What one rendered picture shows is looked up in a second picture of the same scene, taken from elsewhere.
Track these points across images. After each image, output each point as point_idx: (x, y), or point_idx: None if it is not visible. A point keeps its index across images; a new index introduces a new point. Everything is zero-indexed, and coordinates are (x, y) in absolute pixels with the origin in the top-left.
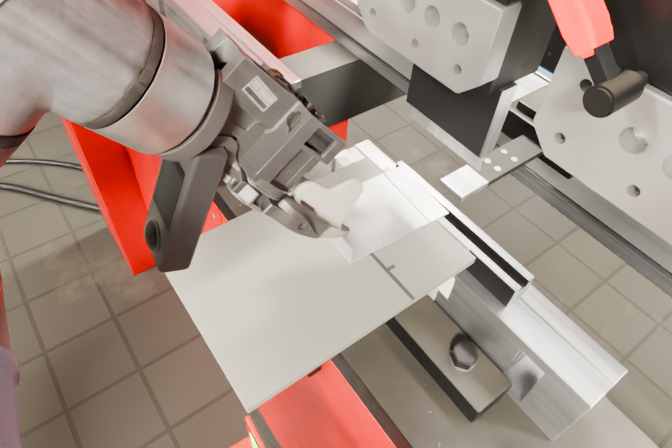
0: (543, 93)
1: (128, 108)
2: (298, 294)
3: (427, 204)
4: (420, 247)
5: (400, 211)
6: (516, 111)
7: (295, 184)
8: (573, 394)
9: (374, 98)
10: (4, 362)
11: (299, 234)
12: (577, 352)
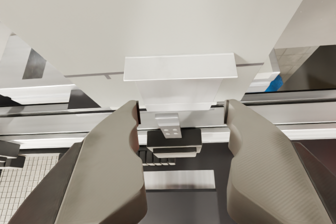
0: (192, 155)
1: None
2: None
3: (162, 108)
4: (123, 94)
5: (166, 98)
6: (193, 146)
7: (231, 119)
8: (1, 86)
9: (315, 60)
10: None
11: (20, 205)
12: (34, 96)
